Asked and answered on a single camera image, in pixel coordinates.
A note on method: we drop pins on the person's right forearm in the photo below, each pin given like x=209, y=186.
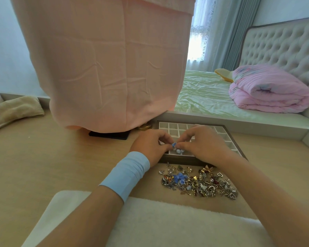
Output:
x=267, y=203

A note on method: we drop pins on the folded pink quilt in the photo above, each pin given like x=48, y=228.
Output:
x=267, y=90

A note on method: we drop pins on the person's left thumb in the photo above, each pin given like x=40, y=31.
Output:
x=166, y=148

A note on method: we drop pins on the tufted white headboard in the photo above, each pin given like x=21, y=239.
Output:
x=285, y=48

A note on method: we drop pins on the white lace sheer curtain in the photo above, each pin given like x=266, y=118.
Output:
x=199, y=30

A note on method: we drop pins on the person's left forearm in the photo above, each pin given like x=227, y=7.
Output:
x=85, y=216

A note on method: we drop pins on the white compartment jewelry tray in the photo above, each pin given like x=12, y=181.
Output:
x=224, y=141

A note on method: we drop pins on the pile of assorted earrings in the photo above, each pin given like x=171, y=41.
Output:
x=199, y=183

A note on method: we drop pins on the yellow pillow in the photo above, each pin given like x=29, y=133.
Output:
x=224, y=74

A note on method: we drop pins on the beige folded towel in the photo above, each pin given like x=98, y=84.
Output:
x=14, y=111

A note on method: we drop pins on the light blue wristband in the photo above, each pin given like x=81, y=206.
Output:
x=126, y=174

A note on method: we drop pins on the bed with green sheet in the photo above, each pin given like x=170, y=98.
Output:
x=221, y=100

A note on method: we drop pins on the white fluffy mat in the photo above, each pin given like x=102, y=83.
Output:
x=149, y=223

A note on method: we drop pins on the pink cloth cover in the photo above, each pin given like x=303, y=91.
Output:
x=110, y=61

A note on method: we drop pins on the grey curtain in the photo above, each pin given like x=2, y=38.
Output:
x=231, y=30

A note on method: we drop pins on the person's left hand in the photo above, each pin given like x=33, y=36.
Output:
x=146, y=146

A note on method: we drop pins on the person's right thumb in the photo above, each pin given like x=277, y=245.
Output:
x=183, y=145

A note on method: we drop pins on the gold round lid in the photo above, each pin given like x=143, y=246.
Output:
x=144, y=126

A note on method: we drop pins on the black flat base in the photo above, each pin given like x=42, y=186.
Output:
x=109, y=134

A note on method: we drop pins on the person's right hand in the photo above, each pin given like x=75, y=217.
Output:
x=208, y=146

